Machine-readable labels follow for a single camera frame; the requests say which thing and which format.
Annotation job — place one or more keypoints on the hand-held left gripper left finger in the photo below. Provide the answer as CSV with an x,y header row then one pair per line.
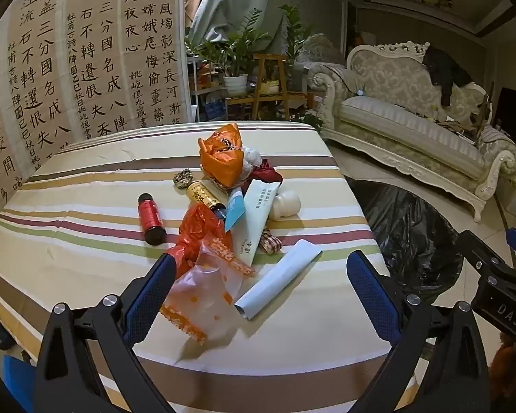
x,y
151,284

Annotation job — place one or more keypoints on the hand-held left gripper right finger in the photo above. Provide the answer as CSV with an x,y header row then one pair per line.
x,y
370,292

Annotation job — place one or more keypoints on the clear orange printed plastic bag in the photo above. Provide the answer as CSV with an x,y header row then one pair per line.
x,y
198,284

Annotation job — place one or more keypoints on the red label bottle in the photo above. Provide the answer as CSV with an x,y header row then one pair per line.
x,y
150,217

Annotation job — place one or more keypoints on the trash bin with black bag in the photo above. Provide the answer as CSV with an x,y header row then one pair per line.
x,y
413,232

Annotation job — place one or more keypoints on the white tube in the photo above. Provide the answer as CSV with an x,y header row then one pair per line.
x,y
275,282

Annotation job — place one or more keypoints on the yellow label bottle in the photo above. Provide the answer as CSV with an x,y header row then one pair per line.
x,y
202,195

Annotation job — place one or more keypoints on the woven straw ball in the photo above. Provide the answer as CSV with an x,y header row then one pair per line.
x,y
183,179

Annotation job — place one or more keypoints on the striped candy wrapper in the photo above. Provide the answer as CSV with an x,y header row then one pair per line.
x,y
270,244

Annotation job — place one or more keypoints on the blue packet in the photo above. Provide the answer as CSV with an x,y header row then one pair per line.
x,y
235,208

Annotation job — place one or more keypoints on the small white bottle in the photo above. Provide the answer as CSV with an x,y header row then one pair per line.
x,y
287,204

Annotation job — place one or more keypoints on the pale green tube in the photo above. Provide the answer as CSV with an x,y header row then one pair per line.
x,y
256,219

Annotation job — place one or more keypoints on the red wrapper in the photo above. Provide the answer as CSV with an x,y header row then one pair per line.
x,y
268,176

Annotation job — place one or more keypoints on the white cotton wad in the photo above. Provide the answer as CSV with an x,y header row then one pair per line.
x,y
251,159

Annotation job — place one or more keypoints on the striped tablecloth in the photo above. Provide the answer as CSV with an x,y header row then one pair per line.
x,y
90,172

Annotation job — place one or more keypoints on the brown paper clutter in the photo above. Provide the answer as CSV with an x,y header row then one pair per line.
x,y
460,127

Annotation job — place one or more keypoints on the blue plastic stool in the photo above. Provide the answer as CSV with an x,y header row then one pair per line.
x,y
19,383

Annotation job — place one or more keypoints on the ornate cream sofa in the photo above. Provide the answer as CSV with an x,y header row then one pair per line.
x,y
391,116

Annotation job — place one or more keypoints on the small leafy plant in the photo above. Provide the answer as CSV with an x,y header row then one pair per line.
x,y
308,120

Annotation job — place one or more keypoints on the black jacket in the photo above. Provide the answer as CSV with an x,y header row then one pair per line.
x,y
443,69

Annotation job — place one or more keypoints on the white metal shelf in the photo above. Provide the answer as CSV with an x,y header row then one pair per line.
x,y
198,94

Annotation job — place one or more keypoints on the potted plant in white pot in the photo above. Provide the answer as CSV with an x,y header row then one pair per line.
x,y
235,84

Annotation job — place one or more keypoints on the grey throw blanket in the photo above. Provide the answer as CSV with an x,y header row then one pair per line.
x,y
329,72

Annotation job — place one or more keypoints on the yellow bowl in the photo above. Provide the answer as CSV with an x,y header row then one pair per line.
x,y
270,87

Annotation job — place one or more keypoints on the ornate cream armchair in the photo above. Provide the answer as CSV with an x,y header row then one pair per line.
x,y
322,51

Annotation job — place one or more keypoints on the wooden plant stand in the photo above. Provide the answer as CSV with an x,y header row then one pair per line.
x,y
268,56

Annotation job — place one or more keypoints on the tall potted plant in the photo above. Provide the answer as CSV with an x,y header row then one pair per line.
x,y
292,30

